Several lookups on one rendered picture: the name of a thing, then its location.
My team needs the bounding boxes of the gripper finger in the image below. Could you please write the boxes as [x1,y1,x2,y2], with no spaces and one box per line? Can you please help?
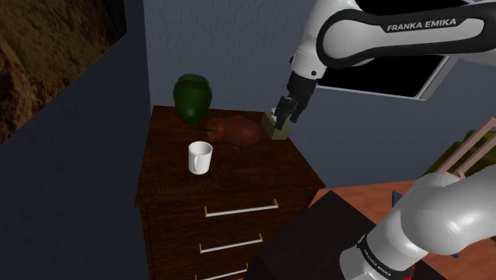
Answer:
[272,95,293,131]
[288,100,310,125]

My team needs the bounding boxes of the olive green box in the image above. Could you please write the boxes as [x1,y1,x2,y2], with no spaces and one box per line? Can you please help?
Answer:
[261,111,292,141]

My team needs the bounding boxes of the brown clay vase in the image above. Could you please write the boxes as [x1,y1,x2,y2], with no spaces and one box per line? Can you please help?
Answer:
[205,115,262,148]

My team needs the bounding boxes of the dark wooden chest of drawers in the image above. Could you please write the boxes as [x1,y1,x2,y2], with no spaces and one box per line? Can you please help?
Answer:
[134,104,327,280]

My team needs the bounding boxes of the dark green vase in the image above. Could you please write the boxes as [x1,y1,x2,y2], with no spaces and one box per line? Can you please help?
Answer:
[172,73,214,125]

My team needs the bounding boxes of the white mug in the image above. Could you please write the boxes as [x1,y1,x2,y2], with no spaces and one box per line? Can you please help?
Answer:
[188,141,214,176]

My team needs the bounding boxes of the pink wooden frame chair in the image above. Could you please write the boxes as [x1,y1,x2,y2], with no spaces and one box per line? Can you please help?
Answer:
[424,116,496,180]

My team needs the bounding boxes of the brown wall picture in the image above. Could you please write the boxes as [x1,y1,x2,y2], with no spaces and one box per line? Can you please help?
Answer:
[0,0,128,146]

